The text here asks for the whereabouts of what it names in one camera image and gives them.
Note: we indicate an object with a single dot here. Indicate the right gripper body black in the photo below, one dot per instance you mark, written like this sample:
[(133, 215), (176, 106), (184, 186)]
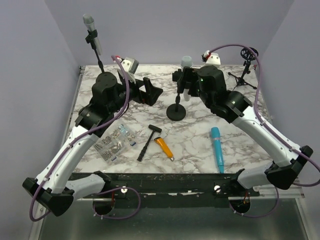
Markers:
[(193, 78)]

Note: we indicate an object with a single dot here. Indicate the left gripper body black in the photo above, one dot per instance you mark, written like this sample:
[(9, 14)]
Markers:
[(134, 91)]

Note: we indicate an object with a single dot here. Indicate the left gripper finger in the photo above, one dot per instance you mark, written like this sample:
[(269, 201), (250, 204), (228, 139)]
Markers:
[(149, 98), (149, 86)]

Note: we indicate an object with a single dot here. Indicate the white microphone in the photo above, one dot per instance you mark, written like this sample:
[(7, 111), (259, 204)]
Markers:
[(186, 61)]

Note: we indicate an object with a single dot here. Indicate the blue microphone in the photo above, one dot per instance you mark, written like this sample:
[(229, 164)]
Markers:
[(216, 142)]

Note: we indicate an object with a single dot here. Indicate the black tripod shock-mount stand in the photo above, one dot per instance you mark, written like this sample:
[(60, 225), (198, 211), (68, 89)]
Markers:
[(248, 56)]

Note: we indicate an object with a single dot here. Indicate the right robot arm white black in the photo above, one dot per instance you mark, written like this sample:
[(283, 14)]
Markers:
[(288, 159)]

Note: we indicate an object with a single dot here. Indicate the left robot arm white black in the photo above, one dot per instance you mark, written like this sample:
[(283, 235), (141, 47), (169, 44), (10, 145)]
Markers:
[(52, 188)]

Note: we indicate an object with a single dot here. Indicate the grey microphone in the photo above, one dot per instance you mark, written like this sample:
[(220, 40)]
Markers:
[(90, 23)]

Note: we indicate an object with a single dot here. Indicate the black hammer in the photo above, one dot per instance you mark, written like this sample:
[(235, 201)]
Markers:
[(154, 129)]

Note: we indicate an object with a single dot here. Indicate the orange utility knife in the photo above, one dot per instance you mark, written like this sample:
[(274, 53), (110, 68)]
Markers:
[(160, 141)]

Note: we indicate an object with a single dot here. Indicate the clear plastic screw box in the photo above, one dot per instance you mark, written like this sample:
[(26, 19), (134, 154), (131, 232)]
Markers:
[(116, 140)]

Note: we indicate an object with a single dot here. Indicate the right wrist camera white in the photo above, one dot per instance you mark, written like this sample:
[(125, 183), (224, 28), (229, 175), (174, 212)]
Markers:
[(211, 59)]

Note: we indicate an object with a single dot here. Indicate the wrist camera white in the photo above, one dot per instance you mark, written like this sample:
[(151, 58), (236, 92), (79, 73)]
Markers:
[(130, 66), (211, 59)]

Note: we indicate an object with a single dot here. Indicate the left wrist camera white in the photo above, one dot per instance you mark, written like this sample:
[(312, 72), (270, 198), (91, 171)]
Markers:
[(130, 66)]

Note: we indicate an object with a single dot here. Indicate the black front mounting rail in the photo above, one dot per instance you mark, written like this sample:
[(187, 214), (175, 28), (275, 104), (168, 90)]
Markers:
[(171, 190)]

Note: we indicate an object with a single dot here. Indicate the aluminium frame profile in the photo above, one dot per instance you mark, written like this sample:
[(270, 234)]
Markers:
[(269, 192)]

